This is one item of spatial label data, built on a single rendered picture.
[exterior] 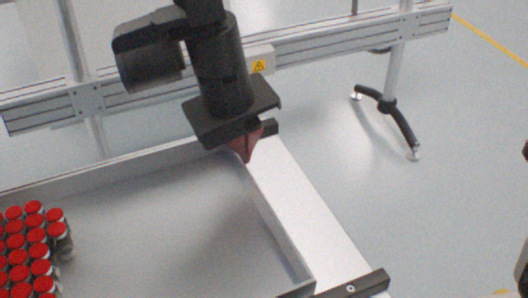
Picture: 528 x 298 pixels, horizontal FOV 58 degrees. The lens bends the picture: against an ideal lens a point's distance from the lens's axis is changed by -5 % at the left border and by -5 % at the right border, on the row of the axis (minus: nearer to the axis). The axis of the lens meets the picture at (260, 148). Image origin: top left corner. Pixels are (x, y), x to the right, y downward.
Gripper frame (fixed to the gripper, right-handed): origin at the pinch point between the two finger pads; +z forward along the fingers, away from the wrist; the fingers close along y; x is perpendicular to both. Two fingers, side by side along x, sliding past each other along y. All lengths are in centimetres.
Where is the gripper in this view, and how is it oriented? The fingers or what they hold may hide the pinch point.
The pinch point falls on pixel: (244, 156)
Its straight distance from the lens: 63.1
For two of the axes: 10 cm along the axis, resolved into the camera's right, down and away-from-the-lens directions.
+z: 1.6, 6.9, 7.1
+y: -9.0, 4.0, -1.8
